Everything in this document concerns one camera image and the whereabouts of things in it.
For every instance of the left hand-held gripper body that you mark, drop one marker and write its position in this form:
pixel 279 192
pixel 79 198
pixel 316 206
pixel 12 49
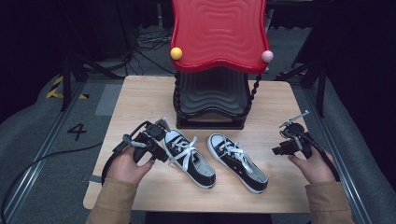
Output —
pixel 154 130

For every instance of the black canvas sneaker white laces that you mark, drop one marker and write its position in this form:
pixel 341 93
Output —
pixel 249 174
pixel 199 165

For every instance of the grey metal floor rail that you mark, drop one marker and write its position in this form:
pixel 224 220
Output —
pixel 43 149
pixel 342 174

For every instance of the person's left hand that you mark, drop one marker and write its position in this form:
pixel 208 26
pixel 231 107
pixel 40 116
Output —
pixel 126 168

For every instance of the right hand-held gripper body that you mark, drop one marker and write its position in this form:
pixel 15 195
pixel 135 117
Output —
pixel 294 130

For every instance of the black metal stand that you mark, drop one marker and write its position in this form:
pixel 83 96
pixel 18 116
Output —
pixel 67 81
pixel 320 84

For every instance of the red and black shoe rack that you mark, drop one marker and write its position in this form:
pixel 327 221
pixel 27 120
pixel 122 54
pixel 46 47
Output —
pixel 219 34

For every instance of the yellow and black floor tape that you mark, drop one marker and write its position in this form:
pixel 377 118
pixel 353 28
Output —
pixel 56 88

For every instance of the person's right hand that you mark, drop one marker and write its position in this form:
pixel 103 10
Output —
pixel 319 169

